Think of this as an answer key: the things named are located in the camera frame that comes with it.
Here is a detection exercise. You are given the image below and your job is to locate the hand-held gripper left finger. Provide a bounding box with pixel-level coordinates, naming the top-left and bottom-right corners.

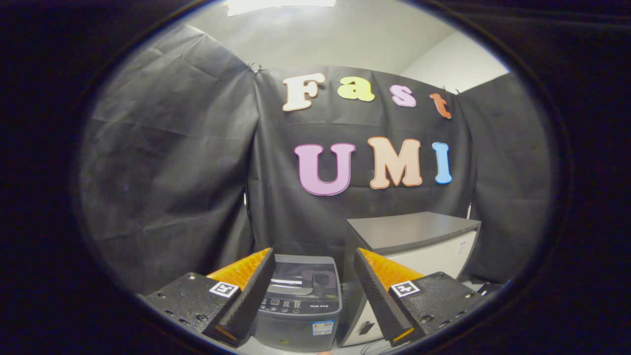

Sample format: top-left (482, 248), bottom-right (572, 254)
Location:
top-left (136, 248), bottom-right (277, 347)

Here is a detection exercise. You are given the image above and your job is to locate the black floor cable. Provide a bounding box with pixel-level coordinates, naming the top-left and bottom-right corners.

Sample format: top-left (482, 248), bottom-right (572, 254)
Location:
top-left (360, 339), bottom-right (393, 355)

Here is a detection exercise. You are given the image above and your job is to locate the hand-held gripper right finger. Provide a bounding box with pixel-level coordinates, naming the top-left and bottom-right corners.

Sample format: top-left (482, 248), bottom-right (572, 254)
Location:
top-left (354, 248), bottom-right (487, 346)

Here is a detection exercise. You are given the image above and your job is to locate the grey washing machine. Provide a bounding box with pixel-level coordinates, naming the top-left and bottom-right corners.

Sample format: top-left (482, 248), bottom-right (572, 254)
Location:
top-left (251, 254), bottom-right (344, 352)

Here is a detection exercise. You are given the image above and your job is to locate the black backdrop cloth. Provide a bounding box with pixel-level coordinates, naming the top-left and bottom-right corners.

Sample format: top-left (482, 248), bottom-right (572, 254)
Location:
top-left (79, 25), bottom-right (553, 296)

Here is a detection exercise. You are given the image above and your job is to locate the beige mini fridge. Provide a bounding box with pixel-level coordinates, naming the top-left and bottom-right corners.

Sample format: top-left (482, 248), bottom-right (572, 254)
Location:
top-left (338, 212), bottom-right (482, 347)

